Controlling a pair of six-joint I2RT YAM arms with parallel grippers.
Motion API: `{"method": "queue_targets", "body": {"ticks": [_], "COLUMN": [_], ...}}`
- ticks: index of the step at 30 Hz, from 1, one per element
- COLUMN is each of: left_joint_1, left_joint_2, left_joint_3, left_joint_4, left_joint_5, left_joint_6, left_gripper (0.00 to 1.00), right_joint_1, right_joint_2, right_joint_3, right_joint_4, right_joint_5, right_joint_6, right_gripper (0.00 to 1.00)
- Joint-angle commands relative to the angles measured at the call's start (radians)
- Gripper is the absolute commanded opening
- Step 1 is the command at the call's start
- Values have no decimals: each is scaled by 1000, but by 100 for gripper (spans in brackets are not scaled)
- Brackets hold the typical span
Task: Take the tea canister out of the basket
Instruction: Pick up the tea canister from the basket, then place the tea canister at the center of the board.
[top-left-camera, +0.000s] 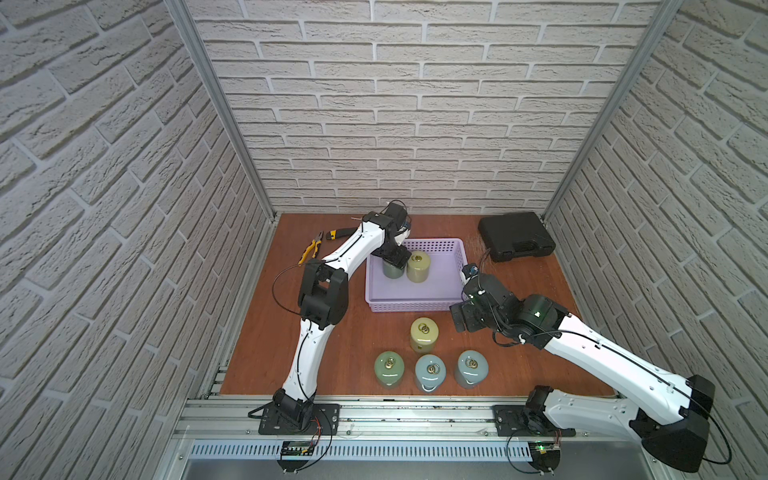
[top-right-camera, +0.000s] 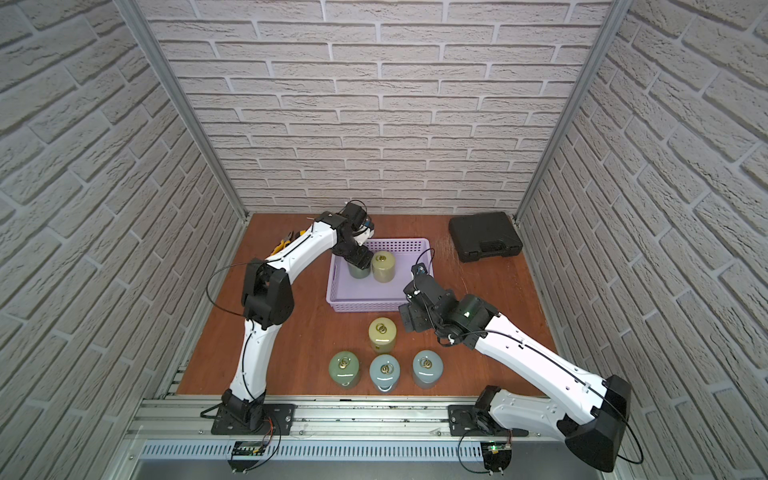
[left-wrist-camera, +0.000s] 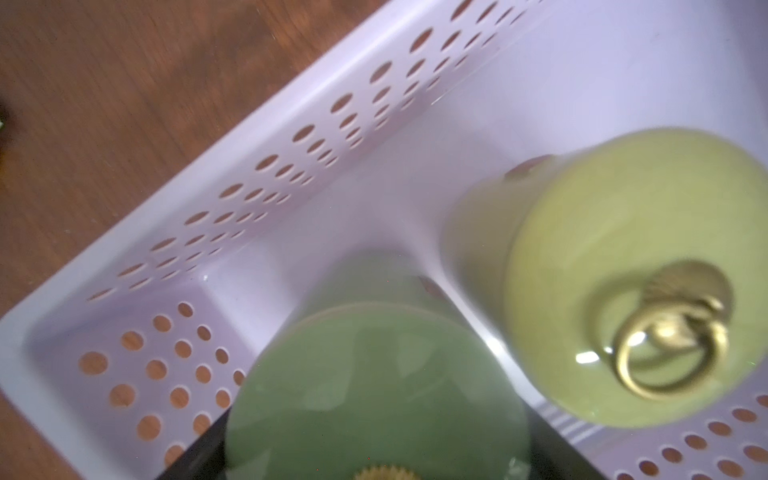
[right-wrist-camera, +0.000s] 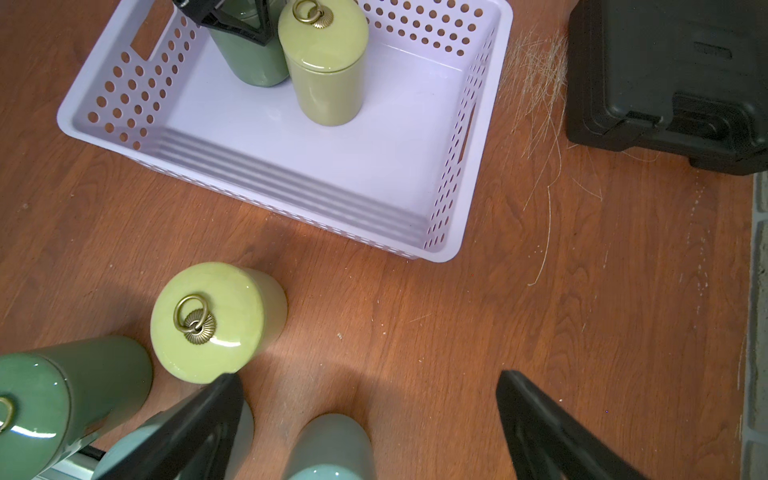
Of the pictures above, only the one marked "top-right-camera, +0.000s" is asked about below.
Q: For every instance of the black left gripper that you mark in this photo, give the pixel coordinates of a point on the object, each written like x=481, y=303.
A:
x=359, y=257

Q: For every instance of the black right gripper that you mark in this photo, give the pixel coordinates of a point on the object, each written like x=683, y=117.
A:
x=407, y=309

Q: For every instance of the dark green tea canister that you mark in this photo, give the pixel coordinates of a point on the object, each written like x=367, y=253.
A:
x=358, y=273

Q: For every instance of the yellow-green tea canister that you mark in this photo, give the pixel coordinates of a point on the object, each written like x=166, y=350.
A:
x=383, y=266
x=382, y=334

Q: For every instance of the light blue tea canister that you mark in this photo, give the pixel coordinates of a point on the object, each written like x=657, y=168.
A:
x=427, y=369

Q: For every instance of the blue-grey tea canister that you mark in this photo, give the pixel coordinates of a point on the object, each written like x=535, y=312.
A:
x=385, y=373

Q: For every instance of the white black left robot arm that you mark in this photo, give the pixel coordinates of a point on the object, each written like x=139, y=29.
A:
x=268, y=301

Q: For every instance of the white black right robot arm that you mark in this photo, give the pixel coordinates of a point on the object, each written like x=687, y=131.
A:
x=587, y=412

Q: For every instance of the lavender plastic basket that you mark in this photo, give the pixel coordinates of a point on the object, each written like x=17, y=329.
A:
x=346, y=294

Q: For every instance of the yellow black pliers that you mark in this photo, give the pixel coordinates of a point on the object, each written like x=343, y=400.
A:
x=289, y=238

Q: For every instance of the black plastic tool case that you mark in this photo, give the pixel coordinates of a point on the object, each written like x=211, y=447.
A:
x=484, y=235

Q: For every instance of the right controller board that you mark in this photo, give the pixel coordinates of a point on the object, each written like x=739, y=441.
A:
x=496, y=457

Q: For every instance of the controller board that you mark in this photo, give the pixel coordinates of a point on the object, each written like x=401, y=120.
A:
x=246, y=456
x=496, y=457

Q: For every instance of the white ventilation grille strip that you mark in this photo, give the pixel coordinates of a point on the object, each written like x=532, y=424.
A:
x=441, y=451

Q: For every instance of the left controller board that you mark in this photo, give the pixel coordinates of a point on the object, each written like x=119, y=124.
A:
x=246, y=456

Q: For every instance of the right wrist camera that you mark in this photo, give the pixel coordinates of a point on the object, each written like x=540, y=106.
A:
x=419, y=270

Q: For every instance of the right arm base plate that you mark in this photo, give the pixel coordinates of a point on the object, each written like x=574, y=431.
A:
x=474, y=420

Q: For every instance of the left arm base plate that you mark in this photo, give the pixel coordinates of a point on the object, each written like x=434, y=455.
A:
x=259, y=421

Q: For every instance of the aluminium front rail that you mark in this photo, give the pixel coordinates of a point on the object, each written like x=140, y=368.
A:
x=344, y=418

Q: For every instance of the aluminium left corner post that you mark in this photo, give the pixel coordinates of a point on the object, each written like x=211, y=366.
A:
x=140, y=28

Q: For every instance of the aluminium corner post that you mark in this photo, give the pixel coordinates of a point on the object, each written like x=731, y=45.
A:
x=606, y=34
x=140, y=28

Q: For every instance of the aluminium right corner post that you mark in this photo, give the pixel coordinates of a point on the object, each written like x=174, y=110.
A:
x=606, y=34

